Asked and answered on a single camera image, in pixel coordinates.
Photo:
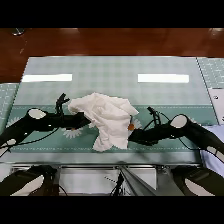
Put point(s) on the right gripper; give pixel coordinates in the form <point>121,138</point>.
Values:
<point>139,136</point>

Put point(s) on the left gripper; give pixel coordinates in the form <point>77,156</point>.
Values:
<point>77,121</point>

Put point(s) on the white shirt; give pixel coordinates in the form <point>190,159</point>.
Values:
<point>106,121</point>

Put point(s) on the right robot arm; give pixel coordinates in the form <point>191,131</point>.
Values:
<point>196,131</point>

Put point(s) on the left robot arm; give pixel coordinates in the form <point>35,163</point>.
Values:
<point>23,126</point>

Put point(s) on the pale blue garment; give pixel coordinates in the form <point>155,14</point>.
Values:
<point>213,146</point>

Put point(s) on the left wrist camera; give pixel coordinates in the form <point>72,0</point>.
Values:
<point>61,101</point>

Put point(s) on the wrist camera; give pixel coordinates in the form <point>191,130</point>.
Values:
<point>61,101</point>
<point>152,111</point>

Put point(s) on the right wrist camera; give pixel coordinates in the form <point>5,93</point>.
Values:
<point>152,111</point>

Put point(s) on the silver frame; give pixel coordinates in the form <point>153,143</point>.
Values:
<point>140,181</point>

